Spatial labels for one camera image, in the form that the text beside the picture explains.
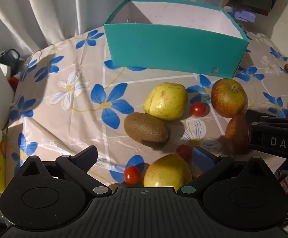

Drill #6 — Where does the brown kiwi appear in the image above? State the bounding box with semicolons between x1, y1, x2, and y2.
108;183;126;192
123;112;171;148

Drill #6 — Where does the red apple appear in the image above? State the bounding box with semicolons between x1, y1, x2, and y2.
210;78;248;118

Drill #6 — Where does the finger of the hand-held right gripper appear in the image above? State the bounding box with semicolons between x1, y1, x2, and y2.
245;109;277;124

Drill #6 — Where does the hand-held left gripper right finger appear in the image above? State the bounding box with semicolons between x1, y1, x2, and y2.
177;146;274;196

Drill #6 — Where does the yellow pear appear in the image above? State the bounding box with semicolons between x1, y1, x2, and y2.
143;82;188;121
143;154;192;187

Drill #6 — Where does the purple paper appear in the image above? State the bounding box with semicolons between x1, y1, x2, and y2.
234;10;256;23

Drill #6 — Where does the teal cardboard box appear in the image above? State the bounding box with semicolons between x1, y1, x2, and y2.
103;0;249;78

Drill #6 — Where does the white curtain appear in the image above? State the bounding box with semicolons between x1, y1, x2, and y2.
0;0;224;62

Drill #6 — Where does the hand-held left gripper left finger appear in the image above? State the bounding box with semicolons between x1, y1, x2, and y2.
14;146;112;197

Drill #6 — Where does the floral tablecloth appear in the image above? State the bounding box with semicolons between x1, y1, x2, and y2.
5;25;288;191

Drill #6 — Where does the red cherry tomato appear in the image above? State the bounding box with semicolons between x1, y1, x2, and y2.
190;102;207;117
176;144;193;163
123;166;141;185

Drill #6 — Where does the red cap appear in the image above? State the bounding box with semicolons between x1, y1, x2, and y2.
9;76;20;90

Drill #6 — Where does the reddish orange fruit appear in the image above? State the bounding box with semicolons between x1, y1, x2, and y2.
224;113;249;154

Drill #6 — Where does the dark green jug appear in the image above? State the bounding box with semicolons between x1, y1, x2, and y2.
0;49;23;66

